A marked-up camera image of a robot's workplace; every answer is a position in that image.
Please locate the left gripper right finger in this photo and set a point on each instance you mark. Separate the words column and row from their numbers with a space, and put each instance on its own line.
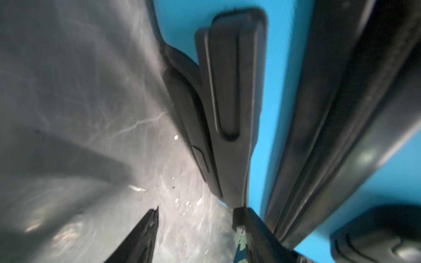
column 257, row 244

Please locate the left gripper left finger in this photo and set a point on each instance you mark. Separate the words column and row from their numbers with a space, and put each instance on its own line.
column 139, row 245

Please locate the blue suitcase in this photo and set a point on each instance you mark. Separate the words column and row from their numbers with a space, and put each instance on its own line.
column 307, row 112

